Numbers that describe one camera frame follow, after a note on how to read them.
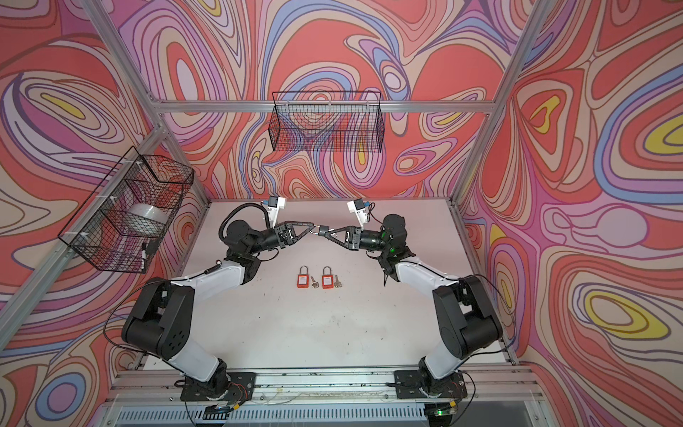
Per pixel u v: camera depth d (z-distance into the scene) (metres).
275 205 0.71
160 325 0.45
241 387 0.73
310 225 0.74
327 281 0.93
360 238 0.69
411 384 0.72
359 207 0.72
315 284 0.93
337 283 0.93
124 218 0.69
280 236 0.69
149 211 0.74
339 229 0.74
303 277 0.93
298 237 0.73
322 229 0.73
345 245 0.73
